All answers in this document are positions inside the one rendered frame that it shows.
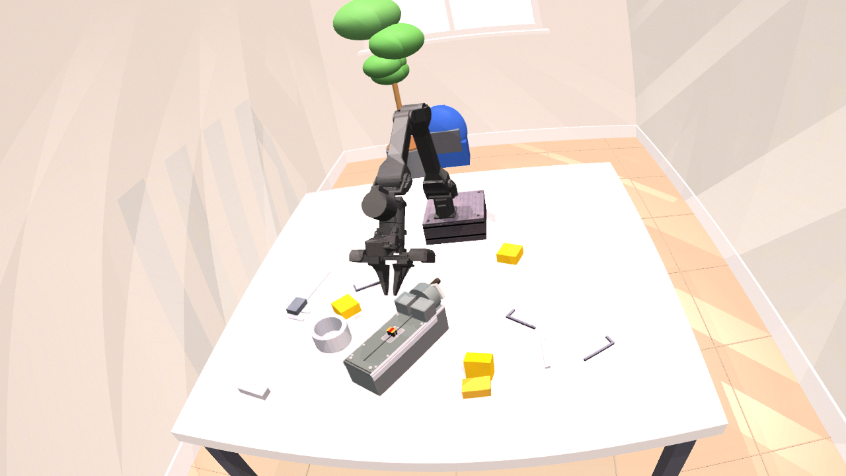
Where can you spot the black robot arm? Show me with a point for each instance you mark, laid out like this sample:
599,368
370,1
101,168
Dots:
384,201

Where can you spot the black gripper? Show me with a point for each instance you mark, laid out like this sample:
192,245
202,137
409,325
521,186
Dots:
404,259

